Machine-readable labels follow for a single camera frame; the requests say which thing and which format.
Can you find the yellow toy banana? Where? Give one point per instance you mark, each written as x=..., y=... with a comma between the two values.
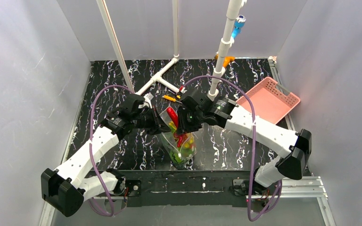
x=188, y=141

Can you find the green toy watermelon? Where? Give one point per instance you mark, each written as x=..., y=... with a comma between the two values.
x=176, y=159

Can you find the orange object at back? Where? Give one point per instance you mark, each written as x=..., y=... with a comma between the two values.
x=227, y=61

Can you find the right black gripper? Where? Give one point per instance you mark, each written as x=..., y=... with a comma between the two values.
x=183, y=119

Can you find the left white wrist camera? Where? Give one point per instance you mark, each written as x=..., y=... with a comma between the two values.
x=145, y=101

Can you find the green toy bell pepper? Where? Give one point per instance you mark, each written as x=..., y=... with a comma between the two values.
x=187, y=152

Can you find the clear polka dot zip bag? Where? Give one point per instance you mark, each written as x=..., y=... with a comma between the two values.
x=170, y=143

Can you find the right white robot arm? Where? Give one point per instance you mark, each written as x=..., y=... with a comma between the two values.
x=293, y=148

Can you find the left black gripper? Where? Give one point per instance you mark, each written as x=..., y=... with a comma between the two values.
x=155, y=121

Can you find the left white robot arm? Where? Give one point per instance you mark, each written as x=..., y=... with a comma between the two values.
x=67, y=186

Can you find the white pvc pipe frame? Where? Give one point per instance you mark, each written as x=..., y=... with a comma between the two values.
x=226, y=42

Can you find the blue hanging bottle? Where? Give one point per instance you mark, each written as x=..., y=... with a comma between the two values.
x=238, y=25

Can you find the red toy chili pepper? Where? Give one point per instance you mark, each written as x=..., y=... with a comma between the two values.
x=174, y=117

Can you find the orange handled screwdriver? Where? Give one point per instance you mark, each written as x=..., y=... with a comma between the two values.
x=172, y=99

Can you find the pink plastic basket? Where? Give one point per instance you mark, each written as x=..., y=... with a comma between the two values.
x=271, y=101

